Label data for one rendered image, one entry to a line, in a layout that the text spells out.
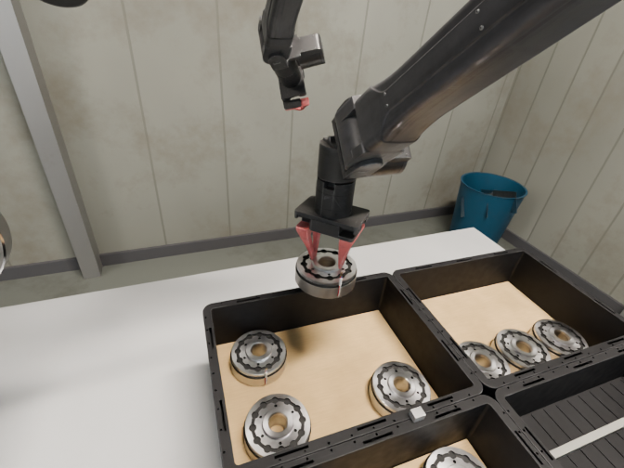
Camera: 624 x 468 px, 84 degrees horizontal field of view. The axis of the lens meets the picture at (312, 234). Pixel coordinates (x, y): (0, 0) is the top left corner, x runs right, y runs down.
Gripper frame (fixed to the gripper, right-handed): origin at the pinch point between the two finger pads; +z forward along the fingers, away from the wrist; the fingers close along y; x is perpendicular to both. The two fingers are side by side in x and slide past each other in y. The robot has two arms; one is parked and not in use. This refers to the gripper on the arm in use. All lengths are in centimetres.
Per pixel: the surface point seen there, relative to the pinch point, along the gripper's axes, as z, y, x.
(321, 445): 13.1, -9.3, 21.2
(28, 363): 34, 58, 24
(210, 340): 12.4, 13.7, 14.7
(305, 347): 22.4, 2.2, 0.7
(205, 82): -4, 113, -107
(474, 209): 65, -34, -190
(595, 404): 24, -51, -14
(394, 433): 13.2, -17.5, 15.3
